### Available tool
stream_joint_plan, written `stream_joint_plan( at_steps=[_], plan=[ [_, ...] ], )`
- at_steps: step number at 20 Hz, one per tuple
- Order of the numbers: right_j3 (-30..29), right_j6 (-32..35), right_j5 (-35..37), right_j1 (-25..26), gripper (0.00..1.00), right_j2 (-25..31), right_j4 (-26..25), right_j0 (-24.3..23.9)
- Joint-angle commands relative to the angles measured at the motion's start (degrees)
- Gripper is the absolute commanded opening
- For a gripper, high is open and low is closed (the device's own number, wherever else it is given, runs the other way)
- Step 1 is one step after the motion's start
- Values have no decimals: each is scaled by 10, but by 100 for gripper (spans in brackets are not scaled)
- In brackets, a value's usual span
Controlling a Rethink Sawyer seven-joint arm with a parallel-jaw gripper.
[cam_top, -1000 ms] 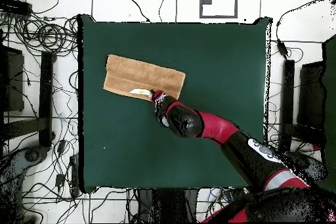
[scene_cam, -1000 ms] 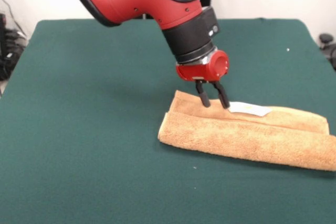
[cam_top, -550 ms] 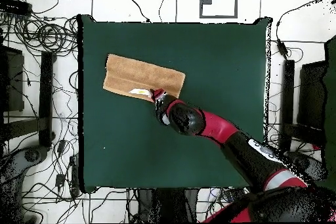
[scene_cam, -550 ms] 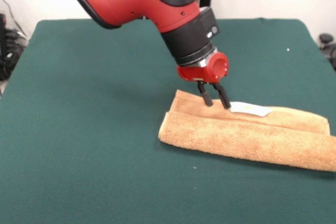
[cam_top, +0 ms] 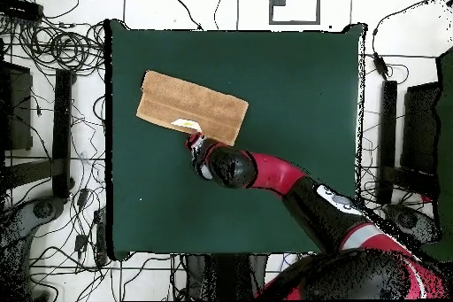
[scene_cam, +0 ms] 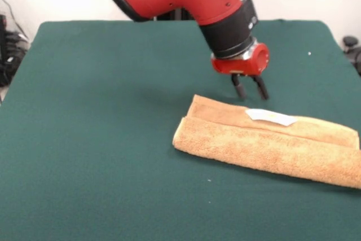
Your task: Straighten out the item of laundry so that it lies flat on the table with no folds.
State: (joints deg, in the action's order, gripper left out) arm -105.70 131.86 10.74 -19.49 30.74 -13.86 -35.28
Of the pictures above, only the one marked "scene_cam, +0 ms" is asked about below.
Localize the tan terry towel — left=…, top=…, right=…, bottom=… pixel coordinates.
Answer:
left=172, top=94, right=361, bottom=190

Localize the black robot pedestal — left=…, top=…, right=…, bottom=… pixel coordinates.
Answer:
left=153, top=6, right=198, bottom=22

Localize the dark grey stand base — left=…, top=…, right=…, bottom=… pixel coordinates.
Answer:
left=342, top=35, right=361, bottom=77
left=0, top=14, right=30, bottom=88

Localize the dark green table cloth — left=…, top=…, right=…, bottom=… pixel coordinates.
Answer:
left=0, top=20, right=361, bottom=241

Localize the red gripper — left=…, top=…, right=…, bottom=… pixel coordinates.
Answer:
left=210, top=42, right=271, bottom=101

